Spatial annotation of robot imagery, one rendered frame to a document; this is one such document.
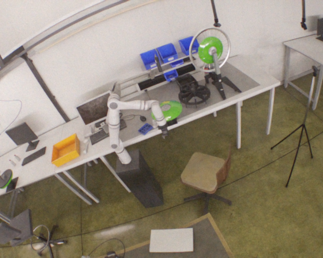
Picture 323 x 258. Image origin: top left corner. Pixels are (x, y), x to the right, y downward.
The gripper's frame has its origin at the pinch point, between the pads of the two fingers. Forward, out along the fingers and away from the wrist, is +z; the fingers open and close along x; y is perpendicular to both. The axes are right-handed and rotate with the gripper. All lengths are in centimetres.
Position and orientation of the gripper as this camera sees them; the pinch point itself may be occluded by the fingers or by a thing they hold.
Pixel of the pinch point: (164, 138)
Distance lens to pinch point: 170.1
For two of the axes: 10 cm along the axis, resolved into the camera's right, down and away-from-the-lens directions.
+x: -0.9, -6.6, 7.4
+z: 2.8, 7.0, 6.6
